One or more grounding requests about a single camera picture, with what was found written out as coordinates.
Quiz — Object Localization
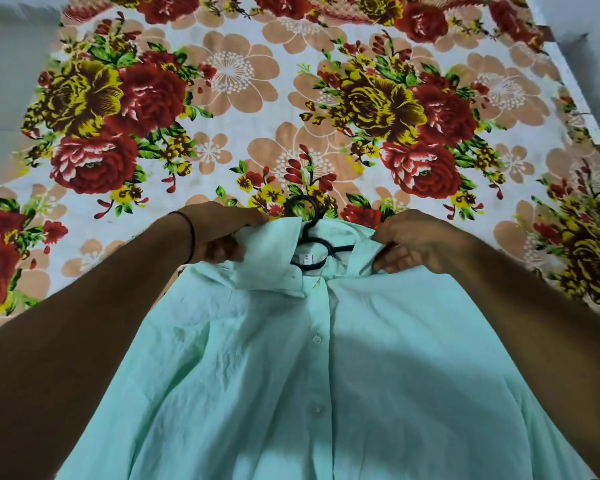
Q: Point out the person's left hand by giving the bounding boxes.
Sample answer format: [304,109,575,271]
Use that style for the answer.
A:
[189,201,270,265]

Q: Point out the person's right hand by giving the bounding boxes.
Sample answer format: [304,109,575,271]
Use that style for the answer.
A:
[371,209,475,277]

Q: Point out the black plastic hanger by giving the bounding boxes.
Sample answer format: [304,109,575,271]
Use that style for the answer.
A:
[283,194,396,273]

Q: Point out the mint green shirt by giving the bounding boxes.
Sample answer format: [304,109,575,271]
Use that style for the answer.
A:
[55,216,596,480]

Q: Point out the person's left forearm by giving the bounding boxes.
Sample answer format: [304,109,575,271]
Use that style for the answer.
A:
[0,212,195,480]

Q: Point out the person's right forearm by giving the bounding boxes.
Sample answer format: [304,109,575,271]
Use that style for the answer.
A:
[452,233,600,480]

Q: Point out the black thread wristband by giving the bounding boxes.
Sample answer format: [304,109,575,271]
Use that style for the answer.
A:
[167,210,197,265]

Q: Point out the floral patterned blanket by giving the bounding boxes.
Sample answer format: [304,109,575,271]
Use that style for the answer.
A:
[0,0,600,341]

